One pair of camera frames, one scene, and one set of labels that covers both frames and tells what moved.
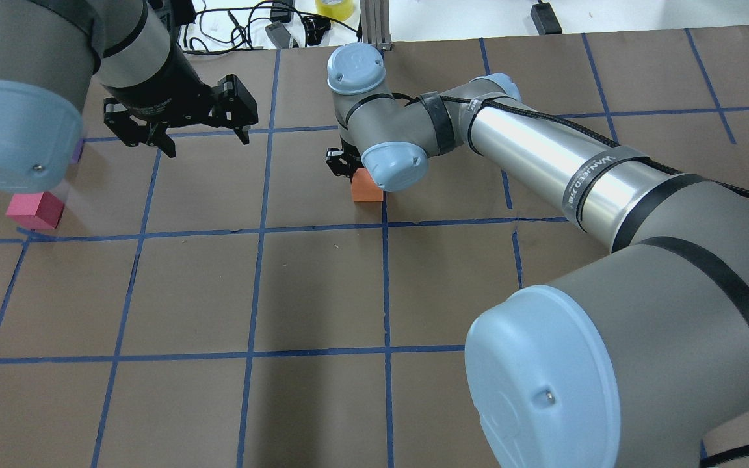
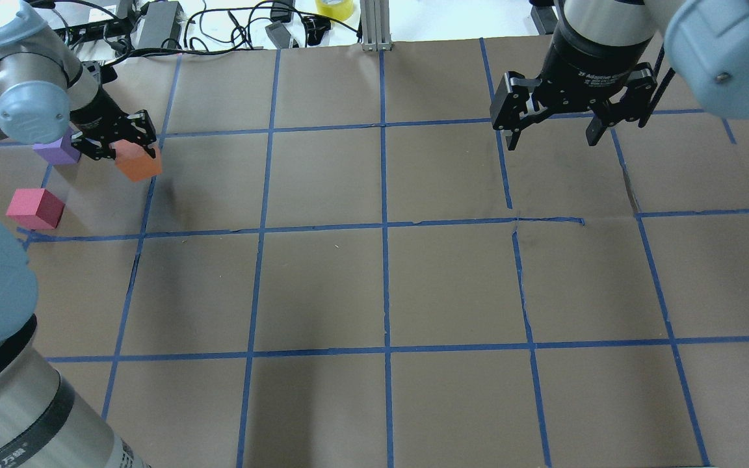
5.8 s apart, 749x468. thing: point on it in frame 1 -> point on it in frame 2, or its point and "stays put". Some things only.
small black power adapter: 545,19 stays put
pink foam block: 42,210 stays put
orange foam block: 363,187 -> 135,162
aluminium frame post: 376,23 stays put
